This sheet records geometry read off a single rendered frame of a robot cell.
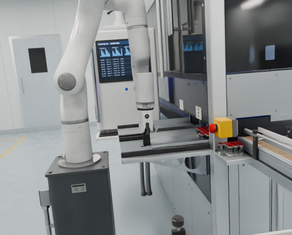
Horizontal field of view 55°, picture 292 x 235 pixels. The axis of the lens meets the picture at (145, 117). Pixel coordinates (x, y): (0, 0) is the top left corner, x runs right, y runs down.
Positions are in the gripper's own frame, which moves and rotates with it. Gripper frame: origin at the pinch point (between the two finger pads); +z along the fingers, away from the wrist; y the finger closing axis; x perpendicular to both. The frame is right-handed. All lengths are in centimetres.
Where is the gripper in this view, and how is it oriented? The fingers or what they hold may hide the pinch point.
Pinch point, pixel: (146, 141)
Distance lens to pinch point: 130.6
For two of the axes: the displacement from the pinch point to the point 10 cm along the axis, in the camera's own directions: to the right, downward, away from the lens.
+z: 0.4, 9.9, 1.7
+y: -1.2, -1.6, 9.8
